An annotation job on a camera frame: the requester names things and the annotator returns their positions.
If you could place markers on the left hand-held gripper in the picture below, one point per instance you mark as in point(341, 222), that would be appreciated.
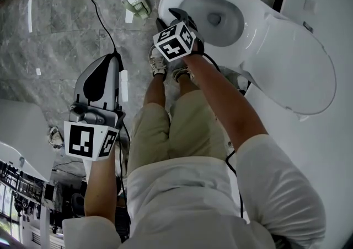
point(81, 140)

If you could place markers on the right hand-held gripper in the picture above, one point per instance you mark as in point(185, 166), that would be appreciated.
point(173, 44)

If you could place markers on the person's left forearm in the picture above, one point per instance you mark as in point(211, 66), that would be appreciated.
point(100, 187)

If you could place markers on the person's right forearm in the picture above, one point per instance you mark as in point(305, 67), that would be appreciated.
point(226, 99)

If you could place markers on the person's left shoe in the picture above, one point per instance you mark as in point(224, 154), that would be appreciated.
point(158, 62)

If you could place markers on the person's shoe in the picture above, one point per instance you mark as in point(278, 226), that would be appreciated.
point(158, 62)
point(182, 73)

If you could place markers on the person's right shoe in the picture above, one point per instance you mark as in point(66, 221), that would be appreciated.
point(182, 73)

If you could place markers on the person's left leg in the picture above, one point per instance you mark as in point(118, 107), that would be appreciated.
point(154, 91)

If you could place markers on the person's leg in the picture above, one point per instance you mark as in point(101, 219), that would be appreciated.
point(187, 85)
point(154, 91)

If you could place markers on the white slipper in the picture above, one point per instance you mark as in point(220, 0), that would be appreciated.
point(56, 137)

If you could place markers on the person's right leg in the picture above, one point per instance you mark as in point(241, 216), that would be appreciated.
point(187, 85)

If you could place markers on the white bathtub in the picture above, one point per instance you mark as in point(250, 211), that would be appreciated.
point(22, 132)

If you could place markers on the person's beige shorts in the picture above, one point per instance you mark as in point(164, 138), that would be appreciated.
point(176, 135)

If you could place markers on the person's white shirt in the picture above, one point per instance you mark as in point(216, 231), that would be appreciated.
point(193, 203)

